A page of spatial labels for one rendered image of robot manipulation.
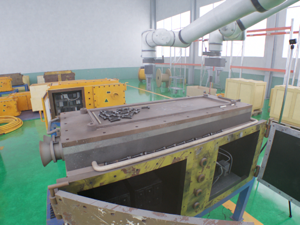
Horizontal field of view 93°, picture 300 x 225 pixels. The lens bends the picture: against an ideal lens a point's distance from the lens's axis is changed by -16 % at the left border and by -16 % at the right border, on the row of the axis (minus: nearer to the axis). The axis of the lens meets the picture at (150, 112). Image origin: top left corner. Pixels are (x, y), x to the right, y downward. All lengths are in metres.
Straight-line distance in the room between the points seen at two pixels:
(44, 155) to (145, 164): 0.45
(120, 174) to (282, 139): 1.23
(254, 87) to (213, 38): 4.96
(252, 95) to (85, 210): 5.78
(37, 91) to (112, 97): 3.66
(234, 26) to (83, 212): 0.99
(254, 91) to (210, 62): 4.94
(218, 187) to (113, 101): 2.67
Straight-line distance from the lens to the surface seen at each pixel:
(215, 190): 1.38
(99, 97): 3.40
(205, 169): 1.07
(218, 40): 1.09
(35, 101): 6.60
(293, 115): 5.58
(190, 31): 0.87
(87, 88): 3.35
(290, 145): 1.53
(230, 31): 0.90
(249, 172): 1.66
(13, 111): 6.78
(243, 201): 2.05
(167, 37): 0.90
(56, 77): 9.11
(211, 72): 1.13
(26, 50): 16.19
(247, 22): 0.92
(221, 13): 0.74
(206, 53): 1.04
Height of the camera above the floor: 1.65
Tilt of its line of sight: 17 degrees down
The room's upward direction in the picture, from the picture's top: straight up
